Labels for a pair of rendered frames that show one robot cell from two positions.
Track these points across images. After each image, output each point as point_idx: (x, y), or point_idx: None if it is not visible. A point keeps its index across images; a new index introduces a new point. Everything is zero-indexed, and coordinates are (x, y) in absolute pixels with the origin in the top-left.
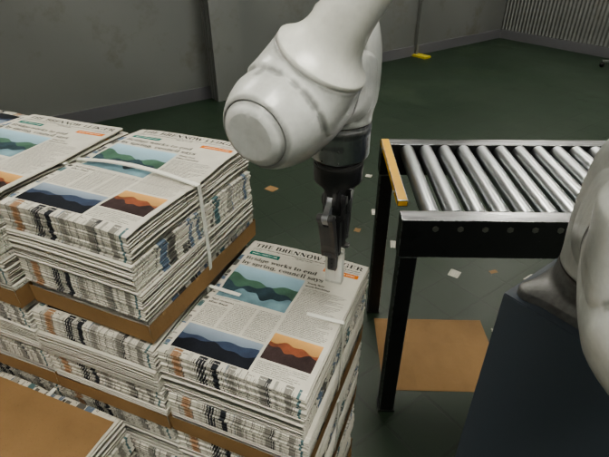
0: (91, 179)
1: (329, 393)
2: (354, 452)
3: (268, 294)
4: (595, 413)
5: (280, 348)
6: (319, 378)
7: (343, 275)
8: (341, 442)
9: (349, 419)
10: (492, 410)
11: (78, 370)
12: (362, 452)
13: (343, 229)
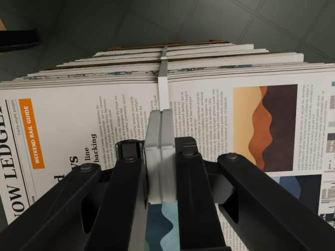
0: None
1: (218, 60)
2: (93, 49)
3: (152, 222)
4: None
5: (263, 151)
6: (279, 70)
7: (156, 115)
8: (138, 52)
9: (109, 54)
10: None
11: None
12: (89, 43)
13: (137, 196)
